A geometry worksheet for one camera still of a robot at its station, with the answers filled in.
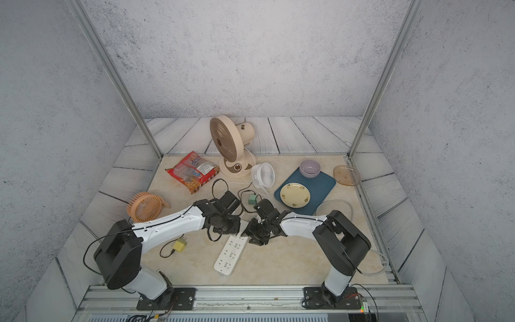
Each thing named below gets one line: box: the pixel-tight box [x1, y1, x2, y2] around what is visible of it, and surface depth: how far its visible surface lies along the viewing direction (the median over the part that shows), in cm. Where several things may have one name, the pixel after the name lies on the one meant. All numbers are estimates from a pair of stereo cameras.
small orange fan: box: [126, 191, 171, 224], surface depth 90 cm
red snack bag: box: [164, 150, 221, 195], surface depth 109 cm
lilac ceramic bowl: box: [299, 158, 322, 179], surface depth 110 cm
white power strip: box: [213, 234, 250, 276], surface depth 83 cm
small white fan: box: [250, 162, 276, 196], surface depth 102 cm
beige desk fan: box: [209, 114, 257, 178], surface depth 101 cm
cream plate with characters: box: [279, 182, 311, 209], surface depth 104 cm
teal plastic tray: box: [274, 166, 336, 216], surface depth 107 cm
